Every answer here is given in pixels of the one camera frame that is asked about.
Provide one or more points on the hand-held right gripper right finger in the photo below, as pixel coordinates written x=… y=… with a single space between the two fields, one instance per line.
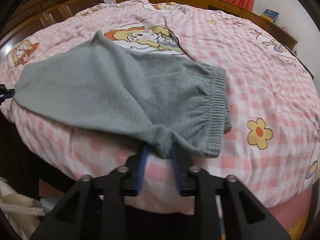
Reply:
x=176 y=172

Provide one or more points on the grey pants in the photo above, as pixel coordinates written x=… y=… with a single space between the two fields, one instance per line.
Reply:
x=100 y=92

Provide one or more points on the dark wooden headboard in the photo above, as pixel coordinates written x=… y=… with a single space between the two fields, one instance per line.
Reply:
x=50 y=10

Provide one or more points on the pink bed sheet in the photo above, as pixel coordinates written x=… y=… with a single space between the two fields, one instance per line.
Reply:
x=292 y=210

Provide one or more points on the blue book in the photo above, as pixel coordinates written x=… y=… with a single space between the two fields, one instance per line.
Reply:
x=270 y=15

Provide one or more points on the pink checked printed blanket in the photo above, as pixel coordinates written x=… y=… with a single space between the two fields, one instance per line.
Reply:
x=250 y=80

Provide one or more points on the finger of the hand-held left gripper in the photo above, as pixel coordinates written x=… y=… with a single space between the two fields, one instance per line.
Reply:
x=6 y=97

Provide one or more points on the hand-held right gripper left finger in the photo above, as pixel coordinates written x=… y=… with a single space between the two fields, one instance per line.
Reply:
x=142 y=170

